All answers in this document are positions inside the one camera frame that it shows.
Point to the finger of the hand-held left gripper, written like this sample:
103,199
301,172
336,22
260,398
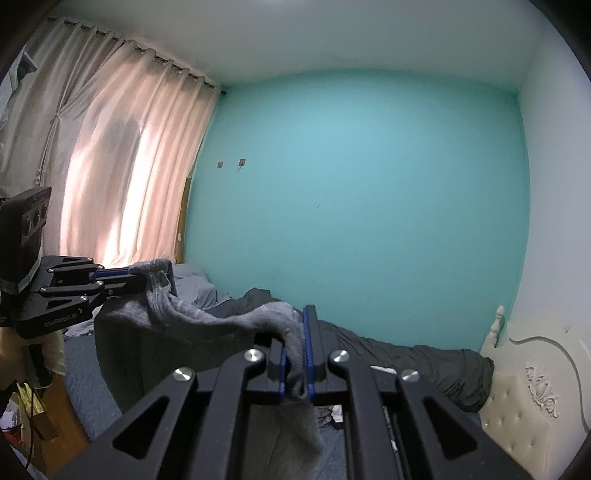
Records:
124,288
111,272

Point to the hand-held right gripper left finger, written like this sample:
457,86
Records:
282,371

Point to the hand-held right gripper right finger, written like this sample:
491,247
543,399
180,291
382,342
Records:
308,355

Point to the grey sweater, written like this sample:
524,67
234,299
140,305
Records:
207,332

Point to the white garment with black stripes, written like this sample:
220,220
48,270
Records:
338,414

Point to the light grey blanket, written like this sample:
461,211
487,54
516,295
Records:
198,290

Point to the cream cloth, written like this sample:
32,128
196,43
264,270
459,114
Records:
53,355

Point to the dark grey rolled duvet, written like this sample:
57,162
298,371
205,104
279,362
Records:
406,364

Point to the bed with blue sheet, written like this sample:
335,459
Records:
92,397

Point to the pink curtain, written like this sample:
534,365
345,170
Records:
129,152

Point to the floor clutter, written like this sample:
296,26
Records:
21,410

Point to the curtain rod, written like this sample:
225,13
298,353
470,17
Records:
152,55

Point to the cream tufted headboard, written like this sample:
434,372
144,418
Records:
531,415

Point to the wooden window frame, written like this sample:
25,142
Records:
182,221

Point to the small wall hook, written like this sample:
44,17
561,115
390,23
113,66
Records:
241,162

